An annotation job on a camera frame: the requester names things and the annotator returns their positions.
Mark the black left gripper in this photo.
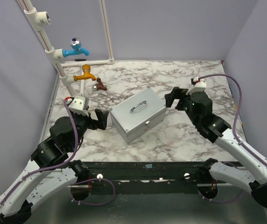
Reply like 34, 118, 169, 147
67, 104, 109, 151

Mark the grey metal medicine box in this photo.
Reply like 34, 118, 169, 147
110, 86, 167, 144

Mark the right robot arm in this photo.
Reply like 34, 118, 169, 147
165, 87, 267, 208

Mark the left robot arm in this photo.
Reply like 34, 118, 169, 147
0, 109, 109, 224

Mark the brown faucet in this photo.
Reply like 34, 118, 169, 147
92, 77, 107, 91

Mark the orange plastic faucet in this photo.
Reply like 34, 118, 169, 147
73, 64, 96, 81

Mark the blue plastic faucet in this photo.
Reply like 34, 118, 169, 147
63, 37, 90, 57

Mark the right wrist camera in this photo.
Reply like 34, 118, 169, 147
186, 77, 207, 95

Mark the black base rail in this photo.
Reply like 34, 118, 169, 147
71, 162, 217, 197

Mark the white pvc pipe frame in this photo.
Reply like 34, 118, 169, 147
17, 0, 115, 96

